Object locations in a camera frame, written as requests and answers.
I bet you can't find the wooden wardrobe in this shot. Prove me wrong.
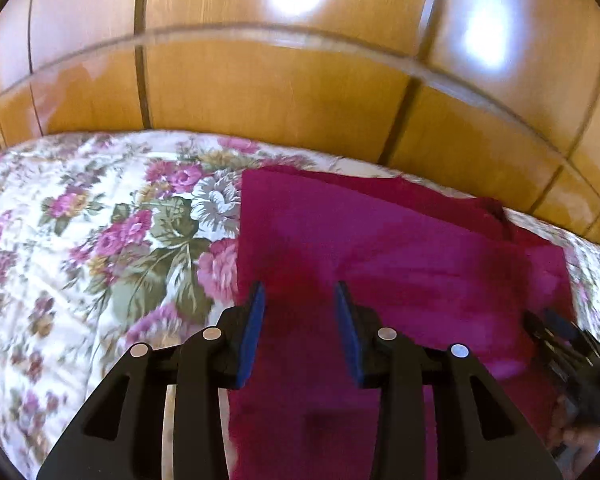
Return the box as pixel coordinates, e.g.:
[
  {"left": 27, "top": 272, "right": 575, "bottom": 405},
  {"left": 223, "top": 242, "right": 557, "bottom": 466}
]
[{"left": 0, "top": 0, "right": 600, "bottom": 261}]

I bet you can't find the person's right hand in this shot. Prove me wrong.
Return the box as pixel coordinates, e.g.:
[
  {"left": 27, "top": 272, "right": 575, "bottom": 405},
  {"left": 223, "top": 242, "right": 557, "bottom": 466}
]
[{"left": 549, "top": 395, "right": 600, "bottom": 463}]

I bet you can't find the dark red knit garment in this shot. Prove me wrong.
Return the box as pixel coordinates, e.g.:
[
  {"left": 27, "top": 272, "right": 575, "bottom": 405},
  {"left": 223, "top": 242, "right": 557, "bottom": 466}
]
[{"left": 226, "top": 164, "right": 583, "bottom": 480}]

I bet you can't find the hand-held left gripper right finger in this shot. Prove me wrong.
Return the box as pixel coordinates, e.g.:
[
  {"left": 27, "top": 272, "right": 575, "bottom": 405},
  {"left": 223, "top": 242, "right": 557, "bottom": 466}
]
[{"left": 333, "top": 280, "right": 564, "bottom": 480}]

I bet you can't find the floral bedspread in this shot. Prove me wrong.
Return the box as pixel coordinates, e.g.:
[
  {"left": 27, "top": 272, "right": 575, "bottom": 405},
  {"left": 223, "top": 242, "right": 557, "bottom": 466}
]
[{"left": 0, "top": 131, "right": 600, "bottom": 480}]

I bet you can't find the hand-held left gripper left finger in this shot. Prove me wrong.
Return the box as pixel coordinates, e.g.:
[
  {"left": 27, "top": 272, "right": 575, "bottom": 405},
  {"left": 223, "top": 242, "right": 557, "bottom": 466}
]
[{"left": 36, "top": 280, "right": 267, "bottom": 480}]

